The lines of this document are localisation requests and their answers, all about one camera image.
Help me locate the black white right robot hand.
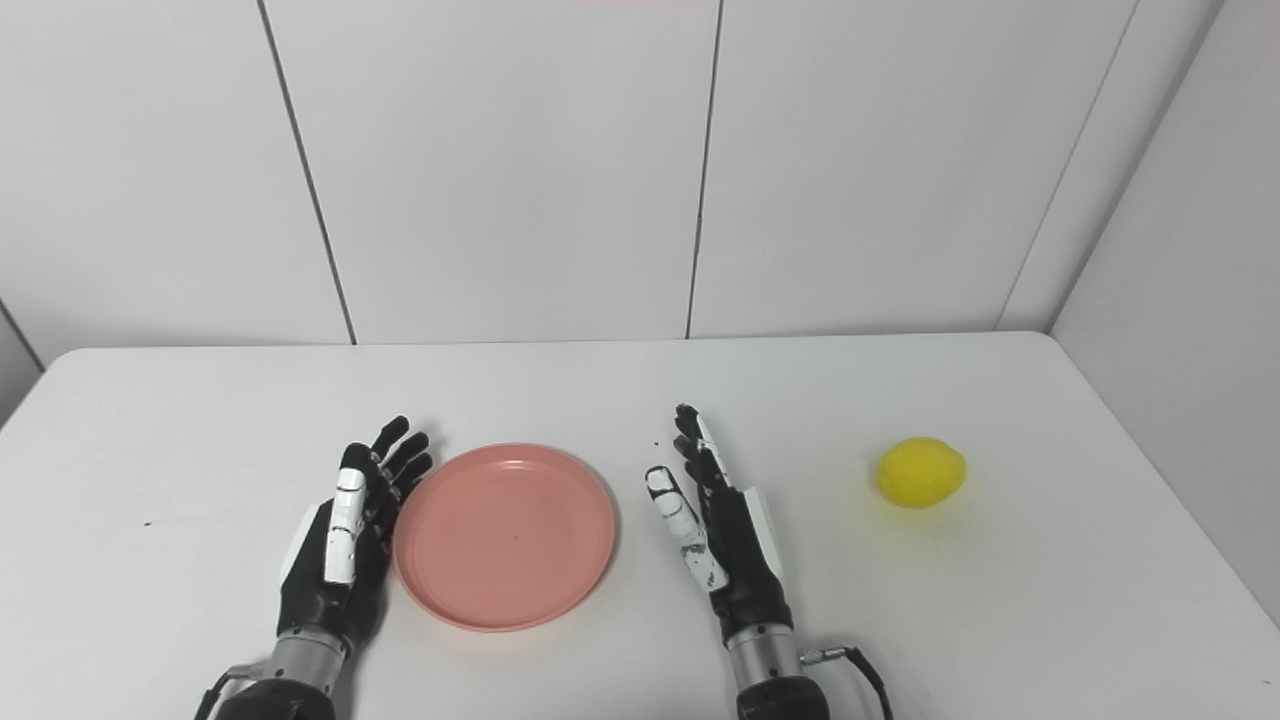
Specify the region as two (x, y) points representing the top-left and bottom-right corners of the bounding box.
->
(645, 403), (796, 641)

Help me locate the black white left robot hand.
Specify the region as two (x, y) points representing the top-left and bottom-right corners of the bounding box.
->
(277, 415), (435, 651)

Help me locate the yellow lemon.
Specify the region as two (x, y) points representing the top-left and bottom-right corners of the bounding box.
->
(876, 437), (968, 509)

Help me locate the pink round plate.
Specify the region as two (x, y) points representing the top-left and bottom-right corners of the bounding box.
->
(392, 443), (617, 633)

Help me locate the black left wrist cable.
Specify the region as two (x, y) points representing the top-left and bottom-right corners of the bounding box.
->
(193, 665), (256, 720)

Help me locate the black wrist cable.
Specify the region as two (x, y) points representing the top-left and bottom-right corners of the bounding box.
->
(798, 645), (895, 720)
(193, 665), (256, 720)

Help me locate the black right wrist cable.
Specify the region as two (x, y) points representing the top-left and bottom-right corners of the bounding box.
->
(798, 645), (895, 720)

